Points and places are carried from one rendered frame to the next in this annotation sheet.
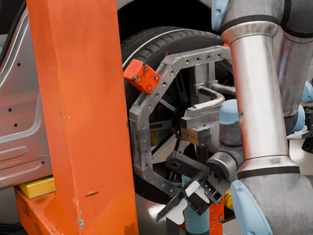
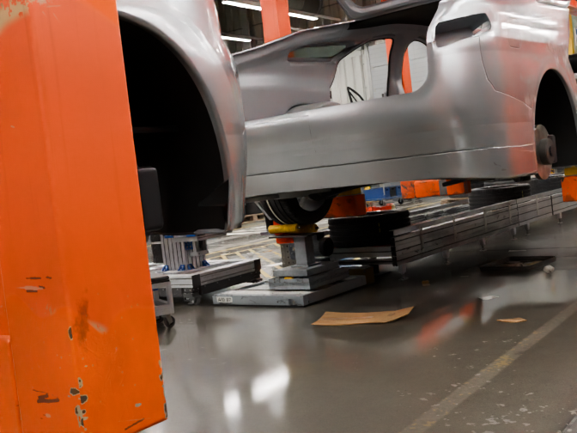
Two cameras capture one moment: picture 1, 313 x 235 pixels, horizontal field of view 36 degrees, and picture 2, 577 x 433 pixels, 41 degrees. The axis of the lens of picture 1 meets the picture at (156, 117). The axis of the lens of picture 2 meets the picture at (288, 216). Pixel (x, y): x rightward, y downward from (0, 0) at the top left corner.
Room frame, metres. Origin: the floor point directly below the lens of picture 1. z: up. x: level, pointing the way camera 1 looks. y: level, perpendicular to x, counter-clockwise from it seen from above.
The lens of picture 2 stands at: (6.83, -2.22, 0.88)
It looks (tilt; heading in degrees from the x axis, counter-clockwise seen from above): 3 degrees down; 158
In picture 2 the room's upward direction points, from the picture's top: 7 degrees counter-clockwise
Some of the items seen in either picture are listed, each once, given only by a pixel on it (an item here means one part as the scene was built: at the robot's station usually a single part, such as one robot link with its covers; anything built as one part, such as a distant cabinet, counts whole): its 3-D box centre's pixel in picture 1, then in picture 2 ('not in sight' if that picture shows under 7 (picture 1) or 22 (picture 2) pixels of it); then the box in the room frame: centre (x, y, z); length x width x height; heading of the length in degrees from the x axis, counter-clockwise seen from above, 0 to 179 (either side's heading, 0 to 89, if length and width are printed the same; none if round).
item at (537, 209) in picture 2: not in sight; (497, 216); (0.02, 2.98, 0.20); 1.00 x 0.86 x 0.39; 120
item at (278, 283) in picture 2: not in sight; (309, 277); (1.77, -0.05, 0.13); 0.50 x 0.36 x 0.10; 120
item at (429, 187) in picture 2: not in sight; (441, 177); (0.48, 2.02, 0.69); 0.52 x 0.17 x 0.35; 30
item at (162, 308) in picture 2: not in sight; (135, 303); (1.88, -1.34, 0.17); 0.43 x 0.36 x 0.34; 93
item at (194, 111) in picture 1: (196, 89); not in sight; (1.48, -0.13, 1.03); 0.19 x 0.18 x 0.11; 30
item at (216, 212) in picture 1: (199, 211); (288, 230); (1.67, -0.14, 0.48); 0.16 x 0.12 x 0.17; 30
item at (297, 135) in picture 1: (297, 129); not in sight; (1.51, -0.47, 0.86); 0.09 x 0.03 x 0.06; 128
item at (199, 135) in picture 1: (195, 132); not in sight; (1.37, -0.11, 0.93); 0.09 x 0.05 x 0.05; 30
